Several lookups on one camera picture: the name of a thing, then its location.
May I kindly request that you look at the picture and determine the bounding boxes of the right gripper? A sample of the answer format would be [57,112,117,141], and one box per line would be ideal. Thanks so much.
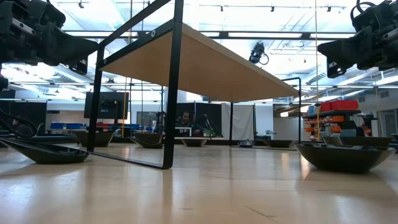
[317,0,398,78]

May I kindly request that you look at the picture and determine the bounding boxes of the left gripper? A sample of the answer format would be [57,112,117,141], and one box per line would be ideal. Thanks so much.
[0,0,99,75]

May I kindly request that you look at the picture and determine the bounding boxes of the black wavy square bowl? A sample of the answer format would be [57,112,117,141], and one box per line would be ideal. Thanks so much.
[322,136,395,147]
[74,131,114,148]

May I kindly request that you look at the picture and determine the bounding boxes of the black leaf-shaped plate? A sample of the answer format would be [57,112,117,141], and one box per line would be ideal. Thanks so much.
[180,138,208,147]
[294,142,397,174]

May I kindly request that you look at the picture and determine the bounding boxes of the small black square plate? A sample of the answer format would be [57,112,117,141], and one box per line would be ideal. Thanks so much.
[263,139,295,149]

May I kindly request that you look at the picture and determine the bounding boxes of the storage rack with orange bins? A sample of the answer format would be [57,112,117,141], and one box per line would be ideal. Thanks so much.
[303,99,374,141]

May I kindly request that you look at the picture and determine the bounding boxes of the black monitor screen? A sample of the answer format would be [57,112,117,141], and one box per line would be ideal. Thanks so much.
[83,91,130,120]

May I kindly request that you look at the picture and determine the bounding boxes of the black partition panel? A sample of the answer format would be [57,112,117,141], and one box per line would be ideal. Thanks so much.
[175,102,222,138]
[0,90,47,136]

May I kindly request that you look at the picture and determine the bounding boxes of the person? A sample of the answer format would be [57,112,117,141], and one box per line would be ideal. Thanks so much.
[11,116,35,137]
[175,111,200,138]

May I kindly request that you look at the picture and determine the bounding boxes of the black teardrop plate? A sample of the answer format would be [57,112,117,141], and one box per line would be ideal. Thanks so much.
[0,138,91,165]
[128,136,165,149]

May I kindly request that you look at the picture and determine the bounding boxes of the black wavy square plate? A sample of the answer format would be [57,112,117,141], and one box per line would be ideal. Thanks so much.
[132,132,165,144]

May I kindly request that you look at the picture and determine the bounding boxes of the white curtain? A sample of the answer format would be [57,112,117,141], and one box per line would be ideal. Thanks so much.
[221,103,256,141]

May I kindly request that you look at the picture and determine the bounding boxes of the wooden tray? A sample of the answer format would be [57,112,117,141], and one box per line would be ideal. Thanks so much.
[86,0,302,170]

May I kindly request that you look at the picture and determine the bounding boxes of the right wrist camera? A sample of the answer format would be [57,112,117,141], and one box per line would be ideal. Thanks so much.
[350,0,386,32]

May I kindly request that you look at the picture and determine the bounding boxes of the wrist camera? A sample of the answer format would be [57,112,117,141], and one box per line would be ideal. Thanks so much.
[350,0,386,32]
[29,0,66,29]

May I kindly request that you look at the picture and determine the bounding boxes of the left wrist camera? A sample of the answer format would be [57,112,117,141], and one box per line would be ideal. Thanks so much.
[29,0,66,29]

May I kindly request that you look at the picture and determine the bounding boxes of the black curved cable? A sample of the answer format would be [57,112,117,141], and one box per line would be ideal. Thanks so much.
[0,108,40,139]

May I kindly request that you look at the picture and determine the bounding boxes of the black overhead camera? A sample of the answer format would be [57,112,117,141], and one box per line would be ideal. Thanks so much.
[248,42,270,66]

